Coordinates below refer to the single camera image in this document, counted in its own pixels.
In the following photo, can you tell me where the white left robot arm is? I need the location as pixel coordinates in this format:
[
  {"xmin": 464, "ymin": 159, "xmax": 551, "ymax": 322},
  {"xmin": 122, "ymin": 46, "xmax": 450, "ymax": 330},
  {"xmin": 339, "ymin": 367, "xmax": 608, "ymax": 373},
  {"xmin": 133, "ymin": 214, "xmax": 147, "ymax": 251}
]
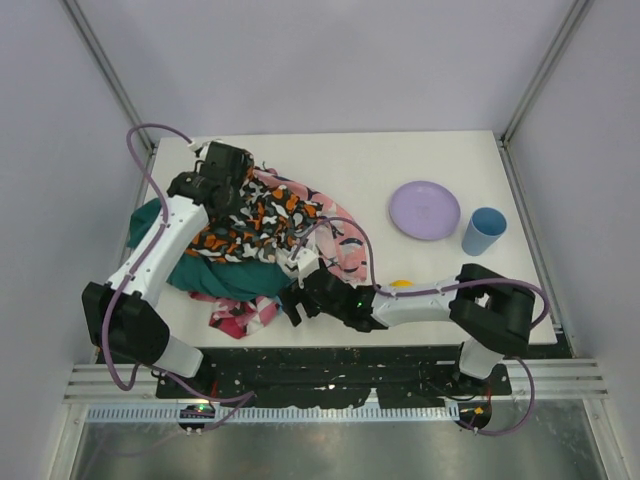
[{"xmin": 82, "ymin": 141, "xmax": 253, "ymax": 378}]

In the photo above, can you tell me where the purple plastic plate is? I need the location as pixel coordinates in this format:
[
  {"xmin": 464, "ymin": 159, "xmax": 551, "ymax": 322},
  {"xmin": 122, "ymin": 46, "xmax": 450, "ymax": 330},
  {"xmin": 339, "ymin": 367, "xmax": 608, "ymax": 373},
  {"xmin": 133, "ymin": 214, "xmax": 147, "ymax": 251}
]
[{"xmin": 388, "ymin": 181, "xmax": 461, "ymax": 241}]

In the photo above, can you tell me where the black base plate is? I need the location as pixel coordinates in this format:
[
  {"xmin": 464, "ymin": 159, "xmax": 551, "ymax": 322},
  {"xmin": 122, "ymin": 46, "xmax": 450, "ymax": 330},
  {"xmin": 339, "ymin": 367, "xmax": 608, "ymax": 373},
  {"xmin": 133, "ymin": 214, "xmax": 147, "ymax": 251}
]
[{"xmin": 94, "ymin": 344, "xmax": 574, "ymax": 409}]

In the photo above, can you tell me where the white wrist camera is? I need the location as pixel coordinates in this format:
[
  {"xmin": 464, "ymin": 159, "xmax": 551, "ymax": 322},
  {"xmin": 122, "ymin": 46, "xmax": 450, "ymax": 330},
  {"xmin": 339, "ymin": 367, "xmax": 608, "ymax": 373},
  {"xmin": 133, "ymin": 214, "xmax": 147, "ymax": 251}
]
[
  {"xmin": 278, "ymin": 248, "xmax": 320, "ymax": 288},
  {"xmin": 188, "ymin": 140, "xmax": 215, "ymax": 158}
]

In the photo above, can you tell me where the aluminium corner post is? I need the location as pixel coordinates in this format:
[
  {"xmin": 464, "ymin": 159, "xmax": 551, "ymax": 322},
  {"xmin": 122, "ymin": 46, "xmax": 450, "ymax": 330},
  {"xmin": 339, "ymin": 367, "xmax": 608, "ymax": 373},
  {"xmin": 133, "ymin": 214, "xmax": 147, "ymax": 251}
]
[
  {"xmin": 498, "ymin": 0, "xmax": 594, "ymax": 149},
  {"xmin": 62, "ymin": 0, "xmax": 160, "ymax": 154}
]

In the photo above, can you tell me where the teal green cloth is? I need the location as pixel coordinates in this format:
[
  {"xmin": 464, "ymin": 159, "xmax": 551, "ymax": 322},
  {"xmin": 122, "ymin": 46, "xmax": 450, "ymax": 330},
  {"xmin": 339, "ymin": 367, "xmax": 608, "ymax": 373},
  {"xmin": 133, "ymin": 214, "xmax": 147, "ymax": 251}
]
[{"xmin": 125, "ymin": 198, "xmax": 301, "ymax": 302}]

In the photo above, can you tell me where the white slotted cable duct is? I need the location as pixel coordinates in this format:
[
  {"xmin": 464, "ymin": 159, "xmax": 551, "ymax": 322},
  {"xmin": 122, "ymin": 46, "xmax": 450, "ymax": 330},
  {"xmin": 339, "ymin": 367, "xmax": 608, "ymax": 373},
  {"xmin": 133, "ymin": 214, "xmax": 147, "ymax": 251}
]
[{"xmin": 86, "ymin": 403, "xmax": 459, "ymax": 424}]

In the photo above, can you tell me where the pink patterned cloth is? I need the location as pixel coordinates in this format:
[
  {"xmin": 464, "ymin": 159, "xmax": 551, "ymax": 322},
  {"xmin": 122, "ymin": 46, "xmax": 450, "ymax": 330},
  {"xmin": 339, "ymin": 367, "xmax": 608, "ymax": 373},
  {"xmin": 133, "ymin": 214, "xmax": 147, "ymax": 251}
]
[{"xmin": 254, "ymin": 169, "xmax": 369, "ymax": 285}]

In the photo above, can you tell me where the blue plastic cup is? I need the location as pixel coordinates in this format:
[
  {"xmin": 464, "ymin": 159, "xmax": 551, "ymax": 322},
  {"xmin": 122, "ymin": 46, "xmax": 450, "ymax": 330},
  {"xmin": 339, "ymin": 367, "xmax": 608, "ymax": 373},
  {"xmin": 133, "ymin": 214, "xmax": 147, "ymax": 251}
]
[{"xmin": 461, "ymin": 207, "xmax": 508, "ymax": 256}]

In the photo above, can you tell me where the aluminium frame rail front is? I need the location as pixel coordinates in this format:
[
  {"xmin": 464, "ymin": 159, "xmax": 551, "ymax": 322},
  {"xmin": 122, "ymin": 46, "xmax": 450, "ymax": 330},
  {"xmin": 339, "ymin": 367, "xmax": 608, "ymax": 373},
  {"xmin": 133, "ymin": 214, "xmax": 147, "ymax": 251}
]
[{"xmin": 63, "ymin": 359, "xmax": 609, "ymax": 407}]

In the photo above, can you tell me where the yellow lemon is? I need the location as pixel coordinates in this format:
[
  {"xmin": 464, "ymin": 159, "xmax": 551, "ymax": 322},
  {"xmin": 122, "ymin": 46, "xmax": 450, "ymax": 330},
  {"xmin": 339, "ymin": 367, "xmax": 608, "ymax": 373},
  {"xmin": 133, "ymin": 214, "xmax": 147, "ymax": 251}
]
[{"xmin": 389, "ymin": 280, "xmax": 413, "ymax": 288}]

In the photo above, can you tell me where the right aluminium corner post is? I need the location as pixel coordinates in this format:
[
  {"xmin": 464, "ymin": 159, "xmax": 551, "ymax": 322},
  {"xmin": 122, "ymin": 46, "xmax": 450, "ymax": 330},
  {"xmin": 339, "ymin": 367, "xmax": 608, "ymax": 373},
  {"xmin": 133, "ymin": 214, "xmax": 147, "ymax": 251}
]
[{"xmin": 498, "ymin": 0, "xmax": 594, "ymax": 149}]

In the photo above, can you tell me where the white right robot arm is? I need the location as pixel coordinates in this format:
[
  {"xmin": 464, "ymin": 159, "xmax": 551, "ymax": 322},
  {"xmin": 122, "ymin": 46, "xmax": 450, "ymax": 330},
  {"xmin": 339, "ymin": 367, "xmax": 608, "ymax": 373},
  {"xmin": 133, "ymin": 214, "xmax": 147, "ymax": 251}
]
[{"xmin": 279, "ymin": 264, "xmax": 540, "ymax": 380}]

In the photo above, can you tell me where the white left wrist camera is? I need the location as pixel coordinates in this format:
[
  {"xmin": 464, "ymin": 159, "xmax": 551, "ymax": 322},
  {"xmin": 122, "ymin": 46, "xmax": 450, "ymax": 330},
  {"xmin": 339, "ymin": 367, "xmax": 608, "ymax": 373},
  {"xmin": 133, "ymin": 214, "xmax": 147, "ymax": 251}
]
[{"xmin": 188, "ymin": 140, "xmax": 215, "ymax": 158}]

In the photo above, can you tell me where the magenta pink white cloth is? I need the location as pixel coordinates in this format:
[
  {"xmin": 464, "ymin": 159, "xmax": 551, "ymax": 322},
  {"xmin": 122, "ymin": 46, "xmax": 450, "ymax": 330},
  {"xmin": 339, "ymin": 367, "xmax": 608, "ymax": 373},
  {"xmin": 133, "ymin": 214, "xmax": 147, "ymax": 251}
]
[{"xmin": 189, "ymin": 292, "xmax": 281, "ymax": 340}]

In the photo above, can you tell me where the orange black camouflage cloth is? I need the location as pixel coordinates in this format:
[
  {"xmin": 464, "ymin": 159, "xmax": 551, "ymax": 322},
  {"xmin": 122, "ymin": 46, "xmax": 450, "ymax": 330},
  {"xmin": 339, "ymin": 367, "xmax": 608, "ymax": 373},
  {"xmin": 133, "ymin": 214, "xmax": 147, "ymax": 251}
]
[{"xmin": 185, "ymin": 160, "xmax": 323, "ymax": 263}]

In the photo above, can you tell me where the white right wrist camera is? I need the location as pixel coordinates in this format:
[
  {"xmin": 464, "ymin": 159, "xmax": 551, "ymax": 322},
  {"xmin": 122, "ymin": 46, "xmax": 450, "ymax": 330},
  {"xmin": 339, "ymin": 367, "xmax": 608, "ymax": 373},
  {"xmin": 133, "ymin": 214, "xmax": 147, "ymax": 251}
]
[{"xmin": 278, "ymin": 248, "xmax": 320, "ymax": 288}]

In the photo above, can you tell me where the left aluminium corner post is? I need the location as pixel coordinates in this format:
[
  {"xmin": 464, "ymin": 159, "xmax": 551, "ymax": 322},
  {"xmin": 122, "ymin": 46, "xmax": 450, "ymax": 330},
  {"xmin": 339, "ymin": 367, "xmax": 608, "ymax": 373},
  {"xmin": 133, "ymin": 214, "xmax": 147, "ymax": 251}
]
[{"xmin": 62, "ymin": 0, "xmax": 160, "ymax": 154}]

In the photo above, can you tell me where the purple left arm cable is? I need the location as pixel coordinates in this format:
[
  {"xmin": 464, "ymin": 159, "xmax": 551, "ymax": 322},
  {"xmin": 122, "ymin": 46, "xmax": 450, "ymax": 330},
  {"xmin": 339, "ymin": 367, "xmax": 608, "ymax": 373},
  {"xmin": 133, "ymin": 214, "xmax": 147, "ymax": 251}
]
[{"xmin": 102, "ymin": 122, "xmax": 256, "ymax": 436}]

